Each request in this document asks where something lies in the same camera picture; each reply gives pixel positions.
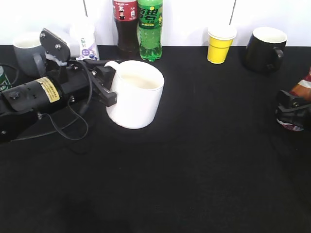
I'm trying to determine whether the yellow paper cup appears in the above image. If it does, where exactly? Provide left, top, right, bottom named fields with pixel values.
left=207, top=25, right=237, bottom=64

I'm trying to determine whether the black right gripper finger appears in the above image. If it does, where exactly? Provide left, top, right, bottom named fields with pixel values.
left=277, top=90, right=311, bottom=109

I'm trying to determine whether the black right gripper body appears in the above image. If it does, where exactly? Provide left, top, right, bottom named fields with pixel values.
left=276, top=107, right=311, bottom=129

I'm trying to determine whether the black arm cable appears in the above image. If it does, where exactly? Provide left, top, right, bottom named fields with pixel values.
left=0, top=63, right=93, bottom=141

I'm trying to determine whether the grey ceramic mug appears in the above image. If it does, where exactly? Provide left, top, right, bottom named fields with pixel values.
left=13, top=32, right=46, bottom=78

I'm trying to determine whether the cola bottle red label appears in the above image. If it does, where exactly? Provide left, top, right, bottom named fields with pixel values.
left=112, top=0, right=139, bottom=58

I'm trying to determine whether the brown coffee drink bottle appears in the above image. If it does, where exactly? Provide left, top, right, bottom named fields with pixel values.
left=276, top=73, right=311, bottom=132

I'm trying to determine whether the black ceramic mug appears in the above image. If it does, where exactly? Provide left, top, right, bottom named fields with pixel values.
left=244, top=27, right=288, bottom=73

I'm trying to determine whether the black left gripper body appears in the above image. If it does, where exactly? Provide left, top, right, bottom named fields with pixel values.
left=57, top=60, right=105, bottom=109

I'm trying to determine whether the white ceramic mug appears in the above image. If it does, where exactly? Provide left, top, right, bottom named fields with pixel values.
left=106, top=60, right=165, bottom=129

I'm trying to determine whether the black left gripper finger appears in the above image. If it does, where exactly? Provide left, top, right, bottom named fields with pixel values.
left=84, top=59, right=120, bottom=69
left=91, top=70, right=117, bottom=107

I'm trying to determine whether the water bottle green label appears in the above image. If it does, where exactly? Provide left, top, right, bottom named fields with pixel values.
left=0, top=65, right=12, bottom=92

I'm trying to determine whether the green sprite bottle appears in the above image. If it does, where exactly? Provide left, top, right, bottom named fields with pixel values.
left=138, top=0, right=163, bottom=62

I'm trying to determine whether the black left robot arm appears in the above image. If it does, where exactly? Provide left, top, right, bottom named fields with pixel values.
left=0, top=59, right=117, bottom=143

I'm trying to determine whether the white yogurt drink bottle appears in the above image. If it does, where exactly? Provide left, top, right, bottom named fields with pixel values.
left=69, top=20, right=100, bottom=60

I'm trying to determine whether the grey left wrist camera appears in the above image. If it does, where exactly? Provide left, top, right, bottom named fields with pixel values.
left=40, top=28, right=80, bottom=66

